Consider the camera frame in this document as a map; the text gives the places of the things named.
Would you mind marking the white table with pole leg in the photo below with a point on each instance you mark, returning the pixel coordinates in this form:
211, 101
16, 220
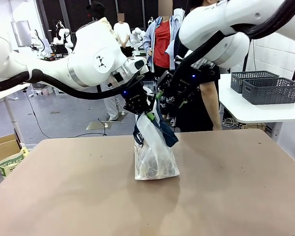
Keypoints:
5, 94

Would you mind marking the person in white shirt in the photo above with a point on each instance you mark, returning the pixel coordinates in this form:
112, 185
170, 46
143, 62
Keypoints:
123, 32

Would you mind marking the person in cream shirt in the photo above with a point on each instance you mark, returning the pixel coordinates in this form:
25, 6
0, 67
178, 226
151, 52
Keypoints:
111, 105

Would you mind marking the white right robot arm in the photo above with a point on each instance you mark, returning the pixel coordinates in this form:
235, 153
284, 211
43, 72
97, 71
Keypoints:
206, 27

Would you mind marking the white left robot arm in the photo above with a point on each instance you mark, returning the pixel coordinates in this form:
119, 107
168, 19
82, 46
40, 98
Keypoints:
93, 54

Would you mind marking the green and white sack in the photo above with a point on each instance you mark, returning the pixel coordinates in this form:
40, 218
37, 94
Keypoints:
11, 163

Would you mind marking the grey plastic basket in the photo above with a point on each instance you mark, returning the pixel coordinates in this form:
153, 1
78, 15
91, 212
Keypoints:
238, 81
273, 91

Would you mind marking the person in red shirt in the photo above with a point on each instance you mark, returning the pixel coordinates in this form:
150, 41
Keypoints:
162, 46

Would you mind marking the white side table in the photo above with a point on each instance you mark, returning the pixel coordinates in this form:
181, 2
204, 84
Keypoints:
260, 113

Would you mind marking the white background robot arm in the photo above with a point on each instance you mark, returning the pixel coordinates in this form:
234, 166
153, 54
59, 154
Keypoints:
137, 37
62, 37

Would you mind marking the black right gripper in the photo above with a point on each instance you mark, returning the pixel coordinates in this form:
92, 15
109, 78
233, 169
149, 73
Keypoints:
186, 86

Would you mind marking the person in black shirt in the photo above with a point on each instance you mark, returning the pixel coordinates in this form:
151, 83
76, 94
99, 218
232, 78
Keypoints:
194, 118

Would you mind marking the grey metal floor plate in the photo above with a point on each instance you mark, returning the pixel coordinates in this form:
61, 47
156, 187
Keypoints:
98, 125

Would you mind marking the person's left hand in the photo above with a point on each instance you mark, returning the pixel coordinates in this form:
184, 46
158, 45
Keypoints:
217, 127

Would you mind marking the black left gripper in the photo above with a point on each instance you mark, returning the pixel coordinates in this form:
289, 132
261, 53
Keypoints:
135, 98

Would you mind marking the brown cardboard box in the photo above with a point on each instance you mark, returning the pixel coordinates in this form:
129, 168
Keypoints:
2, 150

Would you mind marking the person's left forearm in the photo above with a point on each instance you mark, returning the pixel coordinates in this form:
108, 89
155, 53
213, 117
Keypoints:
210, 108

